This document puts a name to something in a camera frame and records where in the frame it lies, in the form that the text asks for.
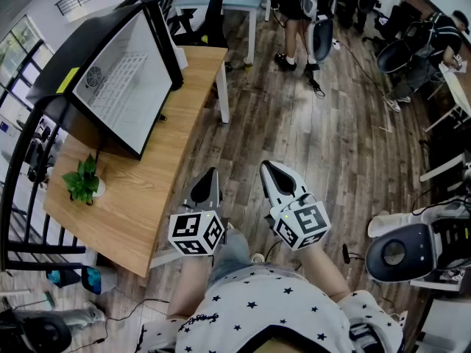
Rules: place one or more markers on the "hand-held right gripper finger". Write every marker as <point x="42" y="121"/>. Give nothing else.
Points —
<point x="299" y="184"/>
<point x="266" y="182"/>

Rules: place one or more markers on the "black bin with blue liner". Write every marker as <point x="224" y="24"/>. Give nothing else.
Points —
<point x="92" y="279"/>

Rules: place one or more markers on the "white table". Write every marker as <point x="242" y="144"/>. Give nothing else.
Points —
<point x="460" y="90"/>

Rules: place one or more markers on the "black mini fridge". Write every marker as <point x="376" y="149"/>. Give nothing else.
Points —
<point x="73" y="46"/>

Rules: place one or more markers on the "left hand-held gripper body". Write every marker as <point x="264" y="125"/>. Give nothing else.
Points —
<point x="195" y="230"/>

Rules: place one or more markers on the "person's grey jeans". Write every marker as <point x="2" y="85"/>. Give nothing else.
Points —
<point x="230" y="252"/>

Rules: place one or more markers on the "small potted green plant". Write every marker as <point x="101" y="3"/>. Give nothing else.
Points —
<point x="82" y="182"/>

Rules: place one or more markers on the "wooden desk with white legs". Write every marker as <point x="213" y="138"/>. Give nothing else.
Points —
<point x="147" y="182"/>

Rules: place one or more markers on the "white star print shirt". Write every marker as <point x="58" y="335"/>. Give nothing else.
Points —
<point x="257" y="307"/>

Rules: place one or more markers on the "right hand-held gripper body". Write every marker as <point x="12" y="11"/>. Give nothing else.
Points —
<point x="305" y="223"/>

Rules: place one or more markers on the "person's left forearm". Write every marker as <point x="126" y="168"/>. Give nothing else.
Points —
<point x="187" y="289"/>

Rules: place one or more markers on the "yellow warning sticker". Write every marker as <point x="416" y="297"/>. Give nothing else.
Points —
<point x="68" y="80"/>

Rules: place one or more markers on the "black metal railing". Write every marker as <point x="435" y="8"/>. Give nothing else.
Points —
<point x="44" y="250"/>

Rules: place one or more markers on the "person's white shoe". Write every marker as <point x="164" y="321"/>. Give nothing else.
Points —
<point x="257" y="257"/>

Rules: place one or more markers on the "white wire shelf rack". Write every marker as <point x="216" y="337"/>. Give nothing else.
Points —
<point x="117" y="83"/>

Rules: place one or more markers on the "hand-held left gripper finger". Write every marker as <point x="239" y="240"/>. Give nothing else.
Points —
<point x="218" y="193"/>
<point x="187" y="199"/>

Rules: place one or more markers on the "white power strip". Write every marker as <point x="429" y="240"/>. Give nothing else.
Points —
<point x="336" y="42"/>

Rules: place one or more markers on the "white and black backpack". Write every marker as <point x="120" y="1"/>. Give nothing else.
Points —
<point x="404" y="252"/>
<point x="322" y="37"/>

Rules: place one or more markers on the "person's right forearm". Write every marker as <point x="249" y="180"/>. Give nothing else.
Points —
<point x="324" y="274"/>

